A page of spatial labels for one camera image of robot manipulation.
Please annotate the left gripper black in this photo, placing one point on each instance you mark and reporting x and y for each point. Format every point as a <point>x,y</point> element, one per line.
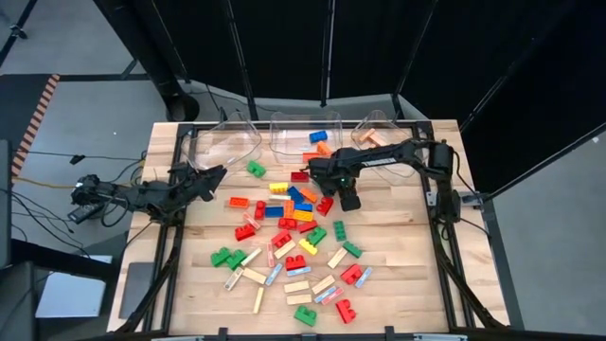
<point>184,187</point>

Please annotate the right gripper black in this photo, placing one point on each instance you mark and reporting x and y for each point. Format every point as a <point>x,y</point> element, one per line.
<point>343,177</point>

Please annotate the large red plastic block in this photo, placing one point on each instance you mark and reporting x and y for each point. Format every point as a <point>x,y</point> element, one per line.
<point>244,232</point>
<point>325,206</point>
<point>295,262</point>
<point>345,311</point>
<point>351,274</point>

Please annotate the orange plastic brick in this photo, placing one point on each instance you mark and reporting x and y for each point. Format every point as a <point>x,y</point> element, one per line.
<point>308,195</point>
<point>289,208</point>
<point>324,148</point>
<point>239,202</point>

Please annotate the red plastic brick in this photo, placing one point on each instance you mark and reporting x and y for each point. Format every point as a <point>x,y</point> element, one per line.
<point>281,238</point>
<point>307,226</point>
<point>299,176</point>
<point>287,223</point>
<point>259,209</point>

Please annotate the blue plastic brick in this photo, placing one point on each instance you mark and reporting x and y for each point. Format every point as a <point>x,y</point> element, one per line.
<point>303,207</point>
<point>296,193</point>
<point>274,211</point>
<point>318,136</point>

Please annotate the plain wooden block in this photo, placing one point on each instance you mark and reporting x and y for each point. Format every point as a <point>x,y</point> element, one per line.
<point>337,257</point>
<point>323,284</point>
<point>254,275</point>
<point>378,139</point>
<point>299,299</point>
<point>296,286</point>
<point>367,135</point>

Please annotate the large green plastic block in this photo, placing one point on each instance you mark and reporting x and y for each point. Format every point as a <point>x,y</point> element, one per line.
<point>305,315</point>
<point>235,259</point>
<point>220,256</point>
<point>256,169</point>

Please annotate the green plastic brick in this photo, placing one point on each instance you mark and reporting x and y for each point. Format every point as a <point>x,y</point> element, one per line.
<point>352,249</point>
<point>316,235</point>
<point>339,230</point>

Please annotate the yellow plastic brick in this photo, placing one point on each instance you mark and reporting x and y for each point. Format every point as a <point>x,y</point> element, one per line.
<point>303,216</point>
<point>308,246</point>
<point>279,187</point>

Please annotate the pink-faced wooden plank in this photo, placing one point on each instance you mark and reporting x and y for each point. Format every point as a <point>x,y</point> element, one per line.
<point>333,296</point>
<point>270,255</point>
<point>251,220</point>

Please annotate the cream wooden plank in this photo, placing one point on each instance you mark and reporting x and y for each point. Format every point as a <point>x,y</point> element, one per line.
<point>279,197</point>

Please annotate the plain wooden plank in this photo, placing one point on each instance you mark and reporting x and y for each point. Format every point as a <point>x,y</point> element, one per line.
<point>285,249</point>
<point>258,299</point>

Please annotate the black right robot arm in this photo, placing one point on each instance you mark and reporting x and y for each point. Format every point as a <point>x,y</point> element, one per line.
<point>407,149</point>

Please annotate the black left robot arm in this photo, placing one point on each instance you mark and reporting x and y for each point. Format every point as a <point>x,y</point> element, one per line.
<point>128,196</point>

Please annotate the clear plastic bin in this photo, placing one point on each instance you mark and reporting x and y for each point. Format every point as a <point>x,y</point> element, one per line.
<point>293,137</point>
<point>222,147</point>
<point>402,128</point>

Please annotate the round black pole base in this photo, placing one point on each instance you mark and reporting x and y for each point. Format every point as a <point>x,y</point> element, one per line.
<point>182,109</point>

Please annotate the pale green wooden plank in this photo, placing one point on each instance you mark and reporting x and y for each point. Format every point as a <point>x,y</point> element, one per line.
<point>251,256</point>

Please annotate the grey mounting plate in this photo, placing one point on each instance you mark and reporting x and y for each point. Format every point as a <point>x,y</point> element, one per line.
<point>432,198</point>

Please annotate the wooden plank with printed label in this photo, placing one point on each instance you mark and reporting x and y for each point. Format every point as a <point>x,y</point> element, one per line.
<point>233,278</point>

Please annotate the dark grey flat pad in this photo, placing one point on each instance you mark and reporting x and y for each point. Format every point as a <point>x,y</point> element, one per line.
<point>137,290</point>

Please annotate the black power adapter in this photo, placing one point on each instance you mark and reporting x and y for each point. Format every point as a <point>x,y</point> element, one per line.
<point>78,215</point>

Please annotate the black curtain backdrop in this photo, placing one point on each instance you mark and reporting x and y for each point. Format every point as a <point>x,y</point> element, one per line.
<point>284,47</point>

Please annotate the white sheet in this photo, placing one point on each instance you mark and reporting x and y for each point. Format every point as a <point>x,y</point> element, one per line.
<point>71,293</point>

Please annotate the black floor mat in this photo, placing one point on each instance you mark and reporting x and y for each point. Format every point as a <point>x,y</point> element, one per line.
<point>19,104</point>

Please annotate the black diagonal beam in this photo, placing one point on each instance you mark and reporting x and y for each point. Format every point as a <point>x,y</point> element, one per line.
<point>558,156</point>

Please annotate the black stand leg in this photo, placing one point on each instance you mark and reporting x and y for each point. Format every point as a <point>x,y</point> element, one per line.
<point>18,30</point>

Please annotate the right wrist camera housing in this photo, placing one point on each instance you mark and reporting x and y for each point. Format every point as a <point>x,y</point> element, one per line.
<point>350,202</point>

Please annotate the black frame clamp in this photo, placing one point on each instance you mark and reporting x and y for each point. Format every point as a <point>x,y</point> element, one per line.
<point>222,334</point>
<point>389,334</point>

